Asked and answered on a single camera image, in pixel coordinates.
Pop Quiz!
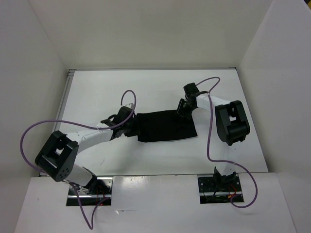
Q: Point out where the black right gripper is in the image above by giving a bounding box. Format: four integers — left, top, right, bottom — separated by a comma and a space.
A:
173, 99, 196, 122

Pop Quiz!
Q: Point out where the black skirt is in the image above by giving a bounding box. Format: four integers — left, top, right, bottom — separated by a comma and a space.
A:
137, 110, 197, 143

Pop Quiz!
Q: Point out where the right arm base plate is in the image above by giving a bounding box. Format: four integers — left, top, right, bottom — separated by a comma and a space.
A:
197, 175, 244, 204

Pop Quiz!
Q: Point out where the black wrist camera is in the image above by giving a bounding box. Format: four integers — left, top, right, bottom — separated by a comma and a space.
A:
183, 83, 199, 98
113, 106, 135, 124

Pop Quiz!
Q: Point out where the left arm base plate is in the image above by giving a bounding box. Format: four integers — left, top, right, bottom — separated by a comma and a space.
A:
66, 177, 114, 206

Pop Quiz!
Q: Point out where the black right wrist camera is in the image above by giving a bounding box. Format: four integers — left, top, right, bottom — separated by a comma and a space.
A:
183, 83, 199, 98

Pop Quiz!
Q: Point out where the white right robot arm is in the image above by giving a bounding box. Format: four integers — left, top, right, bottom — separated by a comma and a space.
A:
177, 92, 250, 191

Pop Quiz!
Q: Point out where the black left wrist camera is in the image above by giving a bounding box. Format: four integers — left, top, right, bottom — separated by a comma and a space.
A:
113, 106, 135, 124

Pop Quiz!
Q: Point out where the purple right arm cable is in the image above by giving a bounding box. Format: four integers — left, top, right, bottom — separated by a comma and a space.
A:
195, 77, 259, 209

